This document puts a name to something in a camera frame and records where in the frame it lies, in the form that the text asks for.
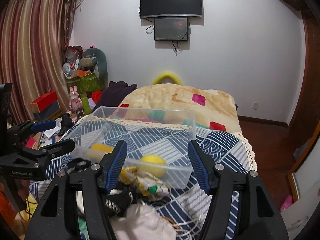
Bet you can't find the yellow cylindrical soft toy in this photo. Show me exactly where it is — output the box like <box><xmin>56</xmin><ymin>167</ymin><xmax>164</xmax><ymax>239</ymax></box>
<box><xmin>91</xmin><ymin>143</ymin><xmax>114</xmax><ymax>154</ymax></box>

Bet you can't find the white soft cloth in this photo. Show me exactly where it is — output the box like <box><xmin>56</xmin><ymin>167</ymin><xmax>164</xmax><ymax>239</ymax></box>
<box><xmin>110</xmin><ymin>204</ymin><xmax>176</xmax><ymax>240</ymax></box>

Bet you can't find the yellow felt ball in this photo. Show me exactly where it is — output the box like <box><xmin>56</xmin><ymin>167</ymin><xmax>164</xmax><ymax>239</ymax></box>
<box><xmin>139</xmin><ymin>154</ymin><xmax>167</xmax><ymax>178</ymax></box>

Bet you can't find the pink rabbit doll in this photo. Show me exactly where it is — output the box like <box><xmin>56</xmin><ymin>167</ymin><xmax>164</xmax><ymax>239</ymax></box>
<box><xmin>69</xmin><ymin>86</ymin><xmax>83</xmax><ymax>119</ymax></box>

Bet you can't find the red shoe box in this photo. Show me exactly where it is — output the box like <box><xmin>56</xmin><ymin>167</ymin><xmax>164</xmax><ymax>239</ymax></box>
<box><xmin>30</xmin><ymin>91</ymin><xmax>57</xmax><ymax>113</ymax></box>

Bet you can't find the blue white patterned tablecloth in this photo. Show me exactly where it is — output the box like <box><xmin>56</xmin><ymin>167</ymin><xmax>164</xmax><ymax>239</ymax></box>
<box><xmin>28</xmin><ymin>115</ymin><xmax>258</xmax><ymax>240</ymax></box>

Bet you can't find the clear plastic storage bin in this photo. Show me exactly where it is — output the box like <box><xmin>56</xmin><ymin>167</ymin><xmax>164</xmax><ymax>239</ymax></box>
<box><xmin>66</xmin><ymin>106</ymin><xmax>196</xmax><ymax>190</ymax></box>

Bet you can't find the beige plush blanket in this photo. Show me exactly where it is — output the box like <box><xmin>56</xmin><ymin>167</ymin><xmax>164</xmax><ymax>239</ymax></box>
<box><xmin>120</xmin><ymin>83</ymin><xmax>241</xmax><ymax>133</ymax></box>

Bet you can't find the dark purple garment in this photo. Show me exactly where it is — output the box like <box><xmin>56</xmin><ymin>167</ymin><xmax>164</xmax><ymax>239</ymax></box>
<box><xmin>92</xmin><ymin>81</ymin><xmax>137</xmax><ymax>111</ymax></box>

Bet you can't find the green cardboard box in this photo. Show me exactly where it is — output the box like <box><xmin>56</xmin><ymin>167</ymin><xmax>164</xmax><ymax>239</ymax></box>
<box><xmin>66</xmin><ymin>73</ymin><xmax>104</xmax><ymax>94</ymax></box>

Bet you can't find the green dinosaur plush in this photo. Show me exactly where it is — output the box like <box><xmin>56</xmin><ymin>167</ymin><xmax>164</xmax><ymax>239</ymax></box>
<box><xmin>79</xmin><ymin>48</ymin><xmax>108</xmax><ymax>81</ymax></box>

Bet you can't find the pink plush toy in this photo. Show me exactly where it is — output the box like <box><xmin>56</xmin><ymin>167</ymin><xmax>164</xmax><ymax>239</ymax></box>
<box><xmin>279</xmin><ymin>194</ymin><xmax>293</xmax><ymax>212</ymax></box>

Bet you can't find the striped red beige curtain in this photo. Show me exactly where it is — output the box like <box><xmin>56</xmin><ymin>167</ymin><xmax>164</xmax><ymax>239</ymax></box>
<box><xmin>1</xmin><ymin>0</ymin><xmax>77</xmax><ymax>123</ymax></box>

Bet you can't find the yellow plush ring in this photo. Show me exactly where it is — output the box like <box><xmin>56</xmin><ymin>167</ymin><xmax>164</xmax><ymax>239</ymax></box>
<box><xmin>151</xmin><ymin>71</ymin><xmax>184</xmax><ymax>86</ymax></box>

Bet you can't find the small wall monitor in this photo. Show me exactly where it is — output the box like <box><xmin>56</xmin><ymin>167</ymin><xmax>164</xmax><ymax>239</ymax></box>
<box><xmin>154</xmin><ymin>17</ymin><xmax>189</xmax><ymax>41</ymax></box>

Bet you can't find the large wall television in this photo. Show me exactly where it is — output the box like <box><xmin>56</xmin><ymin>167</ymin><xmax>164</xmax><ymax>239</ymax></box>
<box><xmin>140</xmin><ymin>0</ymin><xmax>203</xmax><ymax>18</ymax></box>

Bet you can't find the brown wooden door frame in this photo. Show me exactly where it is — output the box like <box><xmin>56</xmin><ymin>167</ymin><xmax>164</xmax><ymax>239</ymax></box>
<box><xmin>281</xmin><ymin>0</ymin><xmax>319</xmax><ymax>202</ymax></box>

